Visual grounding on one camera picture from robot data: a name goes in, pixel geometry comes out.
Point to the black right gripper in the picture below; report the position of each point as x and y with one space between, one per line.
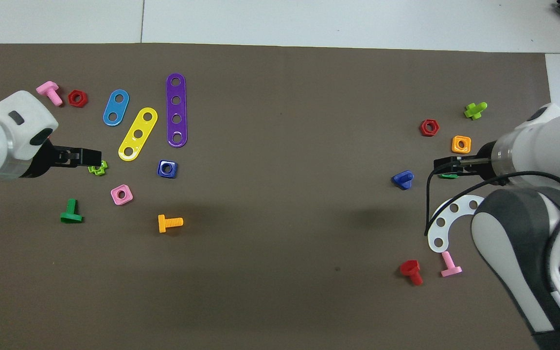
486 163

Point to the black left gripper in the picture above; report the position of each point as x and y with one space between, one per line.
46 158

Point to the blue triangle-head screw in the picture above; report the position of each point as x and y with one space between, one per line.
403 179

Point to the blue square nut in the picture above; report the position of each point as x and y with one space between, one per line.
167 168

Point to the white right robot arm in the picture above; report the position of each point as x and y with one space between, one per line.
523 233

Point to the green triangle nut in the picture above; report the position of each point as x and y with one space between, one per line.
449 176

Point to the lime green cross nut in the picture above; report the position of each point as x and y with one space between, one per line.
99 168

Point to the orange square nut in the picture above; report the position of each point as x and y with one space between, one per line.
461 144

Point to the red hex nut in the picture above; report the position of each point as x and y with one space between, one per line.
78 98
429 127

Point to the pink square nut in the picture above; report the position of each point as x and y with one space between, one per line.
121 195

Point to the dark green T-head screw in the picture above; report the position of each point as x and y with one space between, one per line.
71 214

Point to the lime green cross screw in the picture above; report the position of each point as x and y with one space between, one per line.
474 111

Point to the pink T-head screw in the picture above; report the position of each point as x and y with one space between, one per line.
450 266
50 91

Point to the orange screw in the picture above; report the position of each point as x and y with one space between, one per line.
169 223

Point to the red hex-head screw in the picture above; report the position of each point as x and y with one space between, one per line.
411 270

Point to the blue two-hole strip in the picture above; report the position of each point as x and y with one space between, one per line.
114 114

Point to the yellow three-hole strip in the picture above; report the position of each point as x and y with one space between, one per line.
137 142

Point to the white curved five-hole strip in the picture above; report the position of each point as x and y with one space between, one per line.
438 228

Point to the purple four-hole strip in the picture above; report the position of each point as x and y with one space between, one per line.
176 109

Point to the brown paper mat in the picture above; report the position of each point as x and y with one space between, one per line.
280 121

